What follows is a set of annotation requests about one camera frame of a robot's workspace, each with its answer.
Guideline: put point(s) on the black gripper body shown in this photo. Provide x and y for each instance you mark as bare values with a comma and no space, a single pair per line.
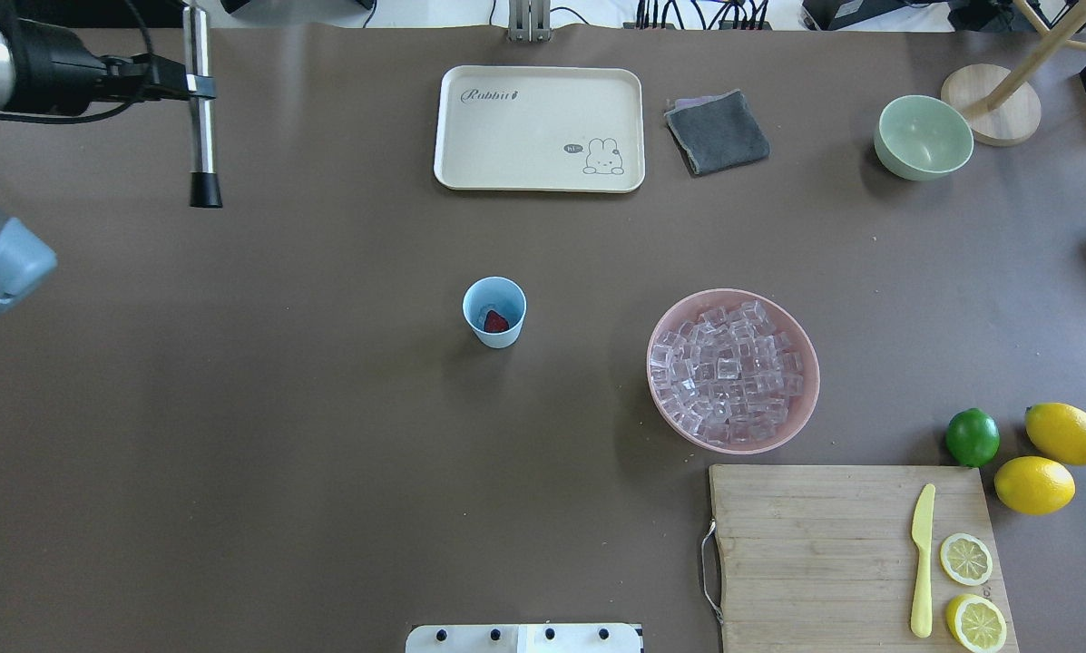
55,71

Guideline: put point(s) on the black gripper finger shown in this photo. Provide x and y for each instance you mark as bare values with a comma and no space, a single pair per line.
202,88

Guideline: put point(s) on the steel muddler with black tip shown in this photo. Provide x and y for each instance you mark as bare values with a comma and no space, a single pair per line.
205,181

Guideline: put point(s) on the red strawberry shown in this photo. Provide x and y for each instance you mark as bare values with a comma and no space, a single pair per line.
502,326

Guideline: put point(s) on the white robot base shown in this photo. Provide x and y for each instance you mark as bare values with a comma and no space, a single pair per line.
582,636

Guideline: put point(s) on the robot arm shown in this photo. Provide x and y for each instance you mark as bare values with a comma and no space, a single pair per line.
26,261

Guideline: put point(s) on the light blue cup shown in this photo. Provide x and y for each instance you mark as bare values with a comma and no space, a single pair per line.
495,309

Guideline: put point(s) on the clear ice cubes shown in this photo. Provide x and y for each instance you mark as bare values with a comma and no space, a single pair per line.
728,372

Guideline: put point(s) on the wooden cup stand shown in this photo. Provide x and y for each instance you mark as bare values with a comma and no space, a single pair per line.
1000,105

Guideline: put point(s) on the cream rabbit tray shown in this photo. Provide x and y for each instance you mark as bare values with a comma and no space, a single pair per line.
540,128

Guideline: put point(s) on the grey folded cloth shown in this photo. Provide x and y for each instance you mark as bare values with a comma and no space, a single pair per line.
717,132

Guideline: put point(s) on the pink bowl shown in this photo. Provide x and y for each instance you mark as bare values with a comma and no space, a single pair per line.
733,372

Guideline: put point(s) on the green bowl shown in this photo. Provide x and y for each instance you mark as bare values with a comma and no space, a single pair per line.
919,138

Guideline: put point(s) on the wooden cutting board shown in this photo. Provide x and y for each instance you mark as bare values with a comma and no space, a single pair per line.
819,557

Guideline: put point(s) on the green lime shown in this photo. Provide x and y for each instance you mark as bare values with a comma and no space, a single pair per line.
972,437

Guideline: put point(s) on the yellow plastic knife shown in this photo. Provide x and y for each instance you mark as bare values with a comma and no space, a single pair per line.
920,613

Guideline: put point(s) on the lemon half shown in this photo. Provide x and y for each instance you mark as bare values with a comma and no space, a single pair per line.
966,559
976,623

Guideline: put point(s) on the yellow lemon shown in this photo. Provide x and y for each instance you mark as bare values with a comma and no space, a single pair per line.
1058,431
1034,485

